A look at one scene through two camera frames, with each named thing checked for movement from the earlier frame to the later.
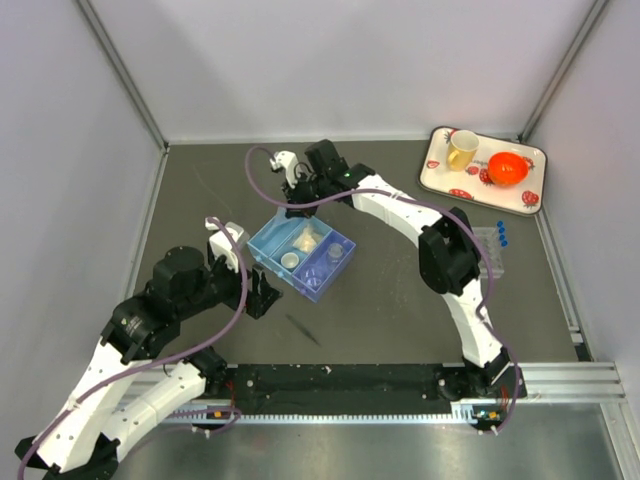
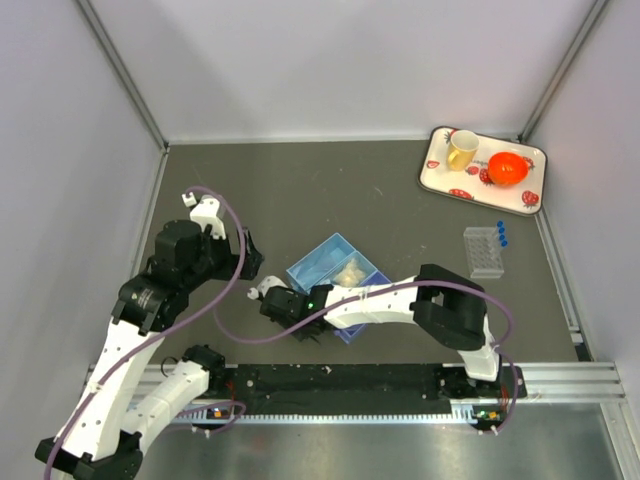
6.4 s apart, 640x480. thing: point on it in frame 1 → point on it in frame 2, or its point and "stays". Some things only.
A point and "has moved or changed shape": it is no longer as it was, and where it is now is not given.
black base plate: x=334 y=387 stays
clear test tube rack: x=490 y=237 stays
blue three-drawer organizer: x=305 y=252 has moved or changed shape
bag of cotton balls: x=308 y=240 → x=351 y=275
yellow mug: x=463 y=146 stays
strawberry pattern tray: x=474 y=182 stays
